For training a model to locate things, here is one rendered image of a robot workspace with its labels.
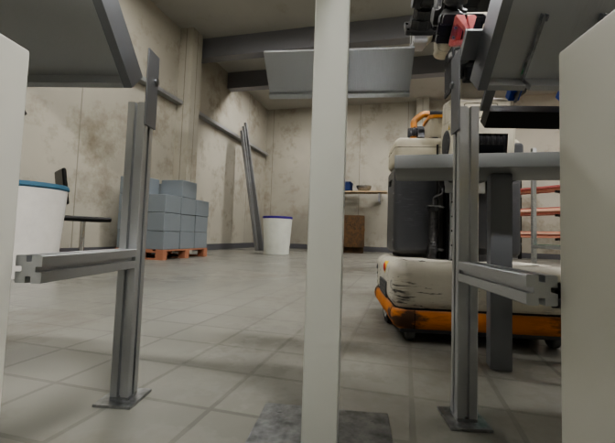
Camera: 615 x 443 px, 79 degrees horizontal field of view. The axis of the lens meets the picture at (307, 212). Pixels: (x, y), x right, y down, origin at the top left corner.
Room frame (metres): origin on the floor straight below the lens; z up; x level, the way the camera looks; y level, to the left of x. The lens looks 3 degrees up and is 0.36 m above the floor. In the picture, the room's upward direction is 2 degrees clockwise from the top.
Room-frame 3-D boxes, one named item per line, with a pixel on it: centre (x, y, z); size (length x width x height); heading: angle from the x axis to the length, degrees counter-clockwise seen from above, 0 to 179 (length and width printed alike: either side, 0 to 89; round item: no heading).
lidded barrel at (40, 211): (2.70, 2.07, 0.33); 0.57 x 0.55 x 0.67; 167
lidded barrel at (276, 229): (6.80, 0.54, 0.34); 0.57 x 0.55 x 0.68; 166
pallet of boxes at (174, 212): (5.06, 1.92, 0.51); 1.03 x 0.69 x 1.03; 165
